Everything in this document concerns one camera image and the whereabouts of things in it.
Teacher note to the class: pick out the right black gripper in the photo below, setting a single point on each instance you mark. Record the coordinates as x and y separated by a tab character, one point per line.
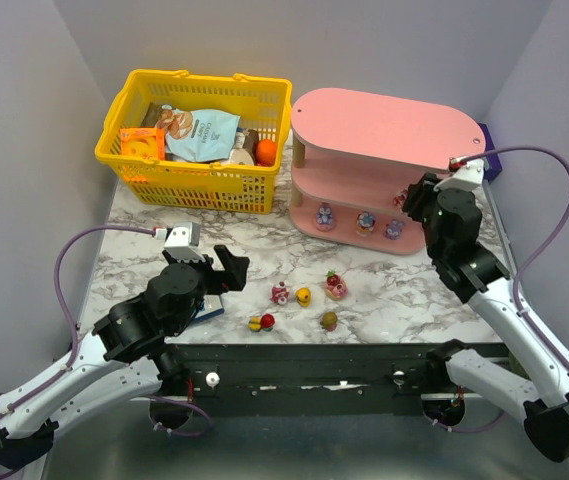
416	198

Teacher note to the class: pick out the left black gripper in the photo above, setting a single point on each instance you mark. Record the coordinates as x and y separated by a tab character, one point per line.
219	278

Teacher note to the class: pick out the pink strawberry bear toy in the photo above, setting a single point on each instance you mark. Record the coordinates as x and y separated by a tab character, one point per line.
400	198

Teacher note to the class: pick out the small purple bunny toy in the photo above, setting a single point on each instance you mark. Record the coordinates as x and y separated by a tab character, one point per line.
394	229

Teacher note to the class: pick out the purple bunny cup toy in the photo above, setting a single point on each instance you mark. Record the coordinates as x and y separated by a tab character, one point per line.
365	223

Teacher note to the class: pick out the purple bunny donut toy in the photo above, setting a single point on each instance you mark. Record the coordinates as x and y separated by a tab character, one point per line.
324	219

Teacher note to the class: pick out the strawberry tart toy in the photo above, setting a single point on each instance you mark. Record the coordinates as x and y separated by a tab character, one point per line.
335	286

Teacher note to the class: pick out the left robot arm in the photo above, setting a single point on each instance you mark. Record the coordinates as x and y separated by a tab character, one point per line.
125	355

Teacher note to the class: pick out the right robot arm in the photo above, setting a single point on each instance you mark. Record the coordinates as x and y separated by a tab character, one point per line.
539	400

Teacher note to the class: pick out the purple box behind shelf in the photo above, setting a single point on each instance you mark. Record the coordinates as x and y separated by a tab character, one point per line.
493	165

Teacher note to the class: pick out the pink three-tier shelf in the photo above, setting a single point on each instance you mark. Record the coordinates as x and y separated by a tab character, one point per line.
356	150

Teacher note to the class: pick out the blue boxed product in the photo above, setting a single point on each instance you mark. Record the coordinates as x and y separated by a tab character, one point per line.
212	307

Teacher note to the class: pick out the red yellow mushroom toy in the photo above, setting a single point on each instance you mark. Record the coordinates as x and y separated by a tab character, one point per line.
265	323

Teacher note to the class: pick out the yellow duck toy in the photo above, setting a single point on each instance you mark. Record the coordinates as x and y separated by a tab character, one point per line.
303	296

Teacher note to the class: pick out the olive brown round toy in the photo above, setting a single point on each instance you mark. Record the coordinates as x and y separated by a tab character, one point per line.
329	321

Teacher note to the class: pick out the white round container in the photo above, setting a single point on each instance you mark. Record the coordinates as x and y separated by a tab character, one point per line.
241	156

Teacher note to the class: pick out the orange fruit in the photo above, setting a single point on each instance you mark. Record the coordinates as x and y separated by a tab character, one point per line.
266	152

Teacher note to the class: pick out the light blue snack bag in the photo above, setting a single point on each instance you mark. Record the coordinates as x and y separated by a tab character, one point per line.
199	136

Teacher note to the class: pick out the orange snack box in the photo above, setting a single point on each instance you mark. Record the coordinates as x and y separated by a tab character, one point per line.
143	143

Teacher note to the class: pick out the yellow plastic shopping basket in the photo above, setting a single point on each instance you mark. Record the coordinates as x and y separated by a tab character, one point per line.
264	107

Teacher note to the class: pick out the dark brown packet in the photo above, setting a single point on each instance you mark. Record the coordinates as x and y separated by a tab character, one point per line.
153	116

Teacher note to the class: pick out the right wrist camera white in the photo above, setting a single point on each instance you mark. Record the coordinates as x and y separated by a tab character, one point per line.
466	174

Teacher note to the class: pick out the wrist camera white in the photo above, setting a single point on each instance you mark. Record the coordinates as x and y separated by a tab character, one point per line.
466	174
181	242

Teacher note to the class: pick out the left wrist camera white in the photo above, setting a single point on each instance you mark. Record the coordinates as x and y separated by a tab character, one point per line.
181	242

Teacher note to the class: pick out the black mounting rail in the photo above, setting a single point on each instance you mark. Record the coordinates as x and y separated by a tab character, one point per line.
313	380

